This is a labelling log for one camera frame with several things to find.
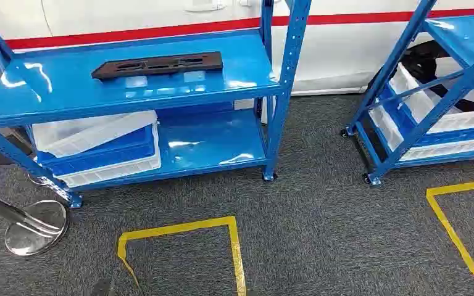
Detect black plastic car panel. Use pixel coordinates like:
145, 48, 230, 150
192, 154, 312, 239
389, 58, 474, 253
91, 51, 224, 81

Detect yellow floor tape square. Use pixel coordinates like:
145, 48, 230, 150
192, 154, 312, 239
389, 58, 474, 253
425, 178, 474, 280
117, 216, 247, 296

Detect blue plastic bin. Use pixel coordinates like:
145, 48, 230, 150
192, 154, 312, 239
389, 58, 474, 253
378, 86, 474, 148
35, 125, 157, 177

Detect white car with red stripe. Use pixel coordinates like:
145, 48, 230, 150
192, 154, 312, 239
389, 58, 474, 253
0, 0, 474, 97

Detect blue metal shelf rack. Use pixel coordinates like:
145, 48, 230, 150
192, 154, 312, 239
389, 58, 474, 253
340, 0, 474, 187
0, 0, 314, 209

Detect black robot foot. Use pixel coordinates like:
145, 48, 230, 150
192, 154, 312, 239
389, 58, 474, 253
89, 278, 113, 296

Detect black car wheel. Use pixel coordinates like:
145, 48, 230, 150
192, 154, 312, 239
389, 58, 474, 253
400, 41, 474, 113

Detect chrome stanchion post with base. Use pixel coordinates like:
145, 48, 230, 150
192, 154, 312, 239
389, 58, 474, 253
0, 184, 70, 257

